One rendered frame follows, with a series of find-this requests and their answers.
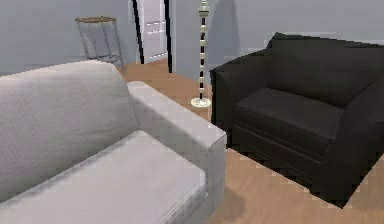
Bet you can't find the white room door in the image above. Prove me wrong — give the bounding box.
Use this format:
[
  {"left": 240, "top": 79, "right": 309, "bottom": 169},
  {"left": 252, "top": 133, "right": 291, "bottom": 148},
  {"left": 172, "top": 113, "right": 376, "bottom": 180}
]
[{"left": 136, "top": 0, "right": 169, "bottom": 64}]

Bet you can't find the black armchair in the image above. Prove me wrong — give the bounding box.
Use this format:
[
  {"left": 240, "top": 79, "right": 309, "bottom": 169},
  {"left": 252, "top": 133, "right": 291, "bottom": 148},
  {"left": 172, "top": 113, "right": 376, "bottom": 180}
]
[{"left": 209, "top": 32, "right": 384, "bottom": 209}]

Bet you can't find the black and cream floor lamp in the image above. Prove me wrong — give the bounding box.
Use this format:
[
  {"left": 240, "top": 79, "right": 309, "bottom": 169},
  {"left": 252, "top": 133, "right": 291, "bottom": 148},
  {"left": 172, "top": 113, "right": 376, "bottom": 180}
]
[{"left": 190, "top": 0, "right": 213, "bottom": 109}]

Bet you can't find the white fabric sofa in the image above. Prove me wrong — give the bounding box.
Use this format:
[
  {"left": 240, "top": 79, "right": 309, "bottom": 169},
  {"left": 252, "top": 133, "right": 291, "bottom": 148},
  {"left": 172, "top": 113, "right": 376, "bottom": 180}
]
[{"left": 0, "top": 59, "right": 228, "bottom": 224}]

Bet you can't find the grey metal side table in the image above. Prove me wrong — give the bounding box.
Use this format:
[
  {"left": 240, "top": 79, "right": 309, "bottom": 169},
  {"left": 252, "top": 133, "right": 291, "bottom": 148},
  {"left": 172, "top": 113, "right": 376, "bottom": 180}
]
[{"left": 74, "top": 16, "right": 126, "bottom": 73}]

